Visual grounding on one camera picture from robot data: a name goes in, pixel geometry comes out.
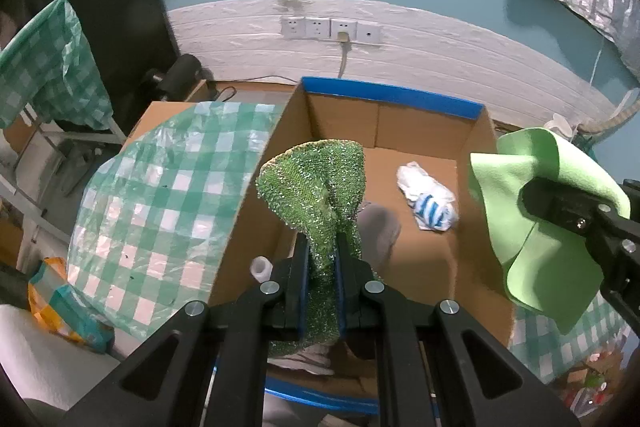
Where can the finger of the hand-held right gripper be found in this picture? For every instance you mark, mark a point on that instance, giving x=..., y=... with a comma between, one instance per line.
x=555, y=204

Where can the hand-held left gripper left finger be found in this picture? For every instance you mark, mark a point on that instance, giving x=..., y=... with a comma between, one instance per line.
x=302, y=287

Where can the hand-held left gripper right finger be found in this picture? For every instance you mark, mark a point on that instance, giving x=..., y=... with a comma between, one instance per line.
x=339, y=292

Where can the light green cloth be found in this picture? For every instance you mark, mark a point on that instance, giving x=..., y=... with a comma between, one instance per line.
x=540, y=267

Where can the green sparkly scrub cloth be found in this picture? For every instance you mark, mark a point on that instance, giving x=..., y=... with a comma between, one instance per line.
x=320, y=187

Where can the blue white plastic bag bundle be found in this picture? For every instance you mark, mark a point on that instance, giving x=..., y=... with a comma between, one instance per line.
x=425, y=207

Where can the blue cardboard box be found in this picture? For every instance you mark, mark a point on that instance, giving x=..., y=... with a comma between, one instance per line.
x=340, y=122

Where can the white kettle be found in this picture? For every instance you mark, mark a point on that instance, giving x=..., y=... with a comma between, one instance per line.
x=560, y=124

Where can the green checked plastic sheet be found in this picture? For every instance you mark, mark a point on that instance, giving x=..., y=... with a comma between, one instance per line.
x=160, y=207
x=45, y=67

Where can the black cylindrical device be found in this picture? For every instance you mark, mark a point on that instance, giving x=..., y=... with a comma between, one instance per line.
x=180, y=72

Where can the orange teal bag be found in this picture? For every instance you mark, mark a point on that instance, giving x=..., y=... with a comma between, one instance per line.
x=50, y=307

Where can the white foam sheet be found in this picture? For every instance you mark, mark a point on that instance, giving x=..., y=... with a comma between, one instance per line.
x=50, y=367

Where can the white wall socket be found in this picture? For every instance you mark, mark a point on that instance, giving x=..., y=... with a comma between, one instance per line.
x=344, y=27
x=293, y=27
x=318, y=28

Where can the grey metal frame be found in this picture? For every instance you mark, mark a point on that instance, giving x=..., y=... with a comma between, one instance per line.
x=75, y=136

